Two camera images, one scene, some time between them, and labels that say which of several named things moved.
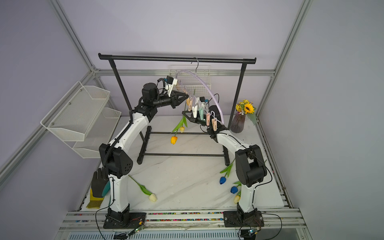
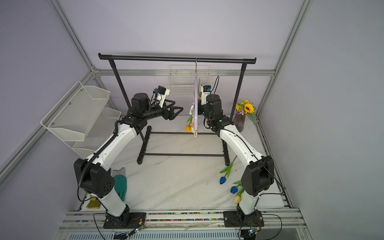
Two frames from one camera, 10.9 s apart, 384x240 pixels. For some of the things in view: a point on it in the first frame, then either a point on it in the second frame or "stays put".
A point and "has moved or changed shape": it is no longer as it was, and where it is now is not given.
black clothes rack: (115, 57) stays put
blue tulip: (227, 170) stays put
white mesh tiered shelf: (79, 117) stays put
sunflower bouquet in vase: (243, 108) stays put
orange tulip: (174, 139) to (188, 128)
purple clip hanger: (198, 110) has moved or changed shape
